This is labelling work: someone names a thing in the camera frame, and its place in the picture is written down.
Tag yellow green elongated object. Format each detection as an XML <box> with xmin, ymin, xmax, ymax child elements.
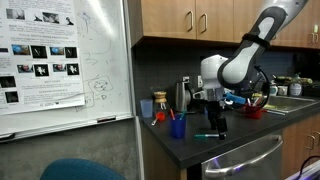
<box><xmin>275</xmin><ymin>75</ymin><xmax>315</xmax><ymax>85</ymax></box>

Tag black cable loop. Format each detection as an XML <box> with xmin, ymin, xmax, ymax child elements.
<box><xmin>297</xmin><ymin>154</ymin><xmax>320</xmax><ymax>178</ymax></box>

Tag wooden lower cabinet door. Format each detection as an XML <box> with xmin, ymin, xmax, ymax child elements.
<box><xmin>281</xmin><ymin>115</ymin><xmax>315</xmax><ymax>180</ymax></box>

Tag silver dishwasher handle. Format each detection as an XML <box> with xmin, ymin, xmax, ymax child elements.
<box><xmin>203</xmin><ymin>134</ymin><xmax>284</xmax><ymax>178</ymax></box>

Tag teal sharpie marker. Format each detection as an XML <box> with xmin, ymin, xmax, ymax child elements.
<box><xmin>193</xmin><ymin>133</ymin><xmax>227</xmax><ymax>139</ymax></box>

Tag blue chair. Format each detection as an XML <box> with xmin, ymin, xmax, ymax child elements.
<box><xmin>39</xmin><ymin>157</ymin><xmax>127</xmax><ymax>180</ymax></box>

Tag black whiteboard marker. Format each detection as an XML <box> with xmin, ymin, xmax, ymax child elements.
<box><xmin>0</xmin><ymin>132</ymin><xmax>16</xmax><ymax>141</ymax></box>

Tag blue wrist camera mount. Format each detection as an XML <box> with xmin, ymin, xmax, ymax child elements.
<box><xmin>224</xmin><ymin>92</ymin><xmax>248</xmax><ymax>105</ymax></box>

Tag whiteboard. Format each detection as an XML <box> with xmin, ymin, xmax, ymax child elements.
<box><xmin>0</xmin><ymin>0</ymin><xmax>137</xmax><ymax>142</ymax></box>

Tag stainless steel sink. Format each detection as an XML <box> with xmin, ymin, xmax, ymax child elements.
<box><xmin>262</xmin><ymin>94</ymin><xmax>318</xmax><ymax>113</ymax></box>

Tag red plastic cup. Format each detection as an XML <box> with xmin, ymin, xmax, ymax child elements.
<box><xmin>244</xmin><ymin>103</ymin><xmax>264</xmax><ymax>120</ymax></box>

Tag white soap bottle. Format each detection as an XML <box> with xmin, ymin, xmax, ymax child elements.
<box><xmin>268</xmin><ymin>79</ymin><xmax>280</xmax><ymax>97</ymax></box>

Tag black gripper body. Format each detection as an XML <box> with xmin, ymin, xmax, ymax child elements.
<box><xmin>205</xmin><ymin>98</ymin><xmax>226</xmax><ymax>119</ymax></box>

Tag stainless steel dishwasher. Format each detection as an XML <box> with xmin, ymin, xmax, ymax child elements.
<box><xmin>199</xmin><ymin>129</ymin><xmax>285</xmax><ymax>180</ymax></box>

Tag translucent pale blue cup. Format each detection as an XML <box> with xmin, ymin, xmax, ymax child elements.
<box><xmin>139</xmin><ymin>98</ymin><xmax>155</xmax><ymax>119</ymax></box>

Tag red measuring scoop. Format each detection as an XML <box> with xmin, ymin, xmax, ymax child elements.
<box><xmin>150</xmin><ymin>111</ymin><xmax>166</xmax><ymax>127</ymax></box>

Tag yellow green scrub pad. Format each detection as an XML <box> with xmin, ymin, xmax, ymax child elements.
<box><xmin>262</xmin><ymin>103</ymin><xmax>278</xmax><ymax>111</ymax></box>

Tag wide wooden cabinet door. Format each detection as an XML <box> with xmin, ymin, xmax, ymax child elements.
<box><xmin>232</xmin><ymin>0</ymin><xmax>273</xmax><ymax>44</ymax></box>

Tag round grey soap dispenser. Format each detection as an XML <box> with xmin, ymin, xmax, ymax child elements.
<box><xmin>288</xmin><ymin>73</ymin><xmax>304</xmax><ymax>98</ymax></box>

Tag white marker red cap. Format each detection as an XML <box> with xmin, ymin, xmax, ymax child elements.
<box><xmin>251</xmin><ymin>96</ymin><xmax>261</xmax><ymax>108</ymax></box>
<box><xmin>265</xmin><ymin>108</ymin><xmax>287</xmax><ymax>117</ymax></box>

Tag blue plastic cup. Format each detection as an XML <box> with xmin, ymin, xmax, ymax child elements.
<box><xmin>169</xmin><ymin>116</ymin><xmax>187</xmax><ymax>140</ymax></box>

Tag small white cup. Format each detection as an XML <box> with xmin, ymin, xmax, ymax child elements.
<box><xmin>277</xmin><ymin>85</ymin><xmax>289</xmax><ymax>97</ymax></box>

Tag wooden upper cabinet door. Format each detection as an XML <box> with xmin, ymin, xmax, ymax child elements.
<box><xmin>270</xmin><ymin>6</ymin><xmax>315</xmax><ymax>48</ymax></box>
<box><xmin>195</xmin><ymin>0</ymin><xmax>235</xmax><ymax>43</ymax></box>
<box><xmin>140</xmin><ymin>0</ymin><xmax>197</xmax><ymax>41</ymax></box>

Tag dark red whiteboard eraser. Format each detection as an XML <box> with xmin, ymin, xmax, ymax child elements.
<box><xmin>96</xmin><ymin>114</ymin><xmax>117</xmax><ymax>123</ymax></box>

